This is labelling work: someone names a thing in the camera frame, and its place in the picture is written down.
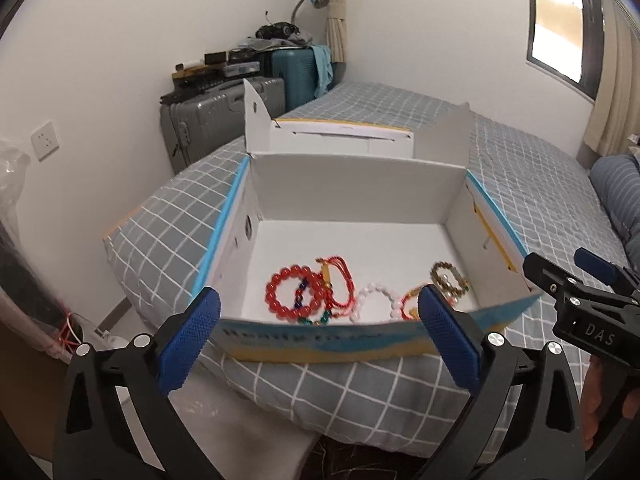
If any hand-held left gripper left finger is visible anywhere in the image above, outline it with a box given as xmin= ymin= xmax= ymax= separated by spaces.
xmin=52 ymin=286 xmax=236 ymax=480

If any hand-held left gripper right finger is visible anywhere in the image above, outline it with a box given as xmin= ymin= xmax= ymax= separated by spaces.
xmin=416 ymin=284 xmax=588 ymax=480

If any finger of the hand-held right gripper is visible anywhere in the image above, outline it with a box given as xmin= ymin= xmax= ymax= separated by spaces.
xmin=574 ymin=248 xmax=640 ymax=291
xmin=522 ymin=253 xmax=586 ymax=297

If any orange yellow bead bracelet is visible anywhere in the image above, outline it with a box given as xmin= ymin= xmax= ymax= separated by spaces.
xmin=400 ymin=284 xmax=458 ymax=322

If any brown bead bracelet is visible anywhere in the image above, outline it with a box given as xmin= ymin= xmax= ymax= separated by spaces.
xmin=430 ymin=260 xmax=471 ymax=297

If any pale pink bead bracelet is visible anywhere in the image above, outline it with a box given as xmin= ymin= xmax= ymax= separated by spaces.
xmin=350 ymin=282 xmax=406 ymax=325

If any red cord bead bracelet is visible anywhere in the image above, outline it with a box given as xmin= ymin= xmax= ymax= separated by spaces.
xmin=295 ymin=255 xmax=358 ymax=326

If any white cardboard box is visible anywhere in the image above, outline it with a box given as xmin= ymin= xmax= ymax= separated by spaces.
xmin=192 ymin=79 xmax=542 ymax=365

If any person's right hand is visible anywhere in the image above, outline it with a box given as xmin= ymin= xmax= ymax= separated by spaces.
xmin=580 ymin=357 xmax=623 ymax=453

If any blue striped pillow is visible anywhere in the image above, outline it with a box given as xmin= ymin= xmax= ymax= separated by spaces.
xmin=589 ymin=154 xmax=640 ymax=261

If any white mattress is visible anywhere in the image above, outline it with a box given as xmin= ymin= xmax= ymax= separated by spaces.
xmin=117 ymin=375 xmax=321 ymax=480

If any grey checked bed cover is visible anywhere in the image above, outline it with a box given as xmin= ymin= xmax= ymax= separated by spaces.
xmin=102 ymin=80 xmax=640 ymax=453

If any beige window curtain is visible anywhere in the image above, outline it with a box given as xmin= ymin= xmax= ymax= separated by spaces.
xmin=582 ymin=0 xmax=640 ymax=158

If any grey suitcase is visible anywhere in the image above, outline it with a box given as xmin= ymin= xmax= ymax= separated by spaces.
xmin=159 ymin=76 xmax=286 ymax=176

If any dark framed window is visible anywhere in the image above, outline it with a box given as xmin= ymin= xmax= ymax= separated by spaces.
xmin=525 ymin=0 xmax=608 ymax=101

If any stack of small boxes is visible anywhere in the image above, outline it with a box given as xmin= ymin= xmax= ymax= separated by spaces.
xmin=160 ymin=49 xmax=263 ymax=106

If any blue suitcase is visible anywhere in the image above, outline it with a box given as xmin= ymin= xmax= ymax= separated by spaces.
xmin=260 ymin=47 xmax=333 ymax=113

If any teal cloth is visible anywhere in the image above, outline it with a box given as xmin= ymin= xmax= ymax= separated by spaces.
xmin=307 ymin=44 xmax=335 ymax=98

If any narrow beige curtain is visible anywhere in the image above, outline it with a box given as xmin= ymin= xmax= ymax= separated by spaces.
xmin=322 ymin=0 xmax=348 ymax=63

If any red cord bundle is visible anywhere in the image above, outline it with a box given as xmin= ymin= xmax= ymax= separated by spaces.
xmin=47 ymin=310 xmax=86 ymax=361

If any white wall socket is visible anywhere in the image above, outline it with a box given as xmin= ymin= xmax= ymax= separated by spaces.
xmin=30 ymin=120 xmax=61 ymax=162

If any pile of black cables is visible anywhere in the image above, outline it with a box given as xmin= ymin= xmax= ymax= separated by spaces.
xmin=235 ymin=21 xmax=316 ymax=53

